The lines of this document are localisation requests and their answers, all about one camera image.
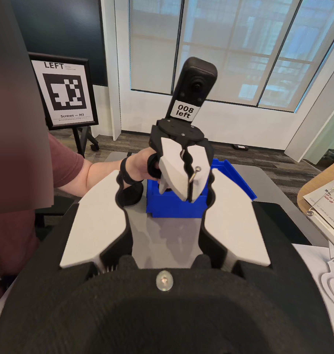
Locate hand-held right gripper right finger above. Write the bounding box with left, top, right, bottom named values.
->
left=201, top=168, right=272, bottom=271

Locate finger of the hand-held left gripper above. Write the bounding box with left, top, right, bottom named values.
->
left=186, top=145, right=212, bottom=202
left=158, top=137, right=191, bottom=203

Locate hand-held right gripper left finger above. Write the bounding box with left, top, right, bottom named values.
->
left=59, top=169, right=129, bottom=273

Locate blue divided plastic bin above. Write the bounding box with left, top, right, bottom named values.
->
left=146, top=158, right=258, bottom=219

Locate person's left forearm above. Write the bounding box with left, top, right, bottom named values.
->
left=80, top=158, right=127, bottom=198

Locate black wrist band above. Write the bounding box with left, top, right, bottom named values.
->
left=119, top=157, right=136, bottom=186

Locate person in maroon shirt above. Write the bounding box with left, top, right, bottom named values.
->
left=0, top=133, right=86, bottom=305

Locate black easel stand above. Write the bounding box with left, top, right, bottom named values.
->
left=71, top=126, right=100, bottom=160

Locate white document stand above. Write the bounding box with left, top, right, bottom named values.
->
left=291, top=210, right=334, bottom=332

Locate instruction board on stand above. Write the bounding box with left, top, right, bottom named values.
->
left=290, top=157, right=334, bottom=222

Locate large paned window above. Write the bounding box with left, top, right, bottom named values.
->
left=130, top=0, right=334, bottom=112

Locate printed instruction sheet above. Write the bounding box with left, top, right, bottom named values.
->
left=303, top=174, right=334, bottom=233

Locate black framed marker sign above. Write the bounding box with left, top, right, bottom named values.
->
left=28, top=52, right=99, bottom=131

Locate wire page holder clip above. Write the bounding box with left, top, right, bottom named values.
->
left=307, top=181, right=334, bottom=217

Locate large black wall screen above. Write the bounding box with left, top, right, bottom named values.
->
left=11, top=0, right=108, bottom=87

